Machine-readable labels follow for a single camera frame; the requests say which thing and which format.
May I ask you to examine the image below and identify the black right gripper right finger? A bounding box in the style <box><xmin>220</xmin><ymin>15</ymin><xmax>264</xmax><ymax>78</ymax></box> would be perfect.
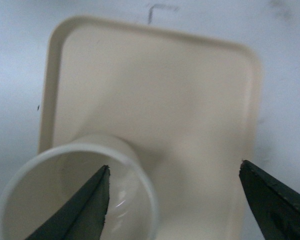
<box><xmin>239</xmin><ymin>160</ymin><xmax>300</xmax><ymax>240</ymax></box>

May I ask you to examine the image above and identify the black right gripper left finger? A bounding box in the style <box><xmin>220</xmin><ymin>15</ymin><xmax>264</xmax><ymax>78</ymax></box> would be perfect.
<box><xmin>27</xmin><ymin>165</ymin><xmax>111</xmax><ymax>240</ymax></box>

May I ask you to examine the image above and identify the beige rectangular plastic plate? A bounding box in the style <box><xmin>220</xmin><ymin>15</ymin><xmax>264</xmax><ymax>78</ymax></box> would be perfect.
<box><xmin>38</xmin><ymin>16</ymin><xmax>262</xmax><ymax>240</ymax></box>

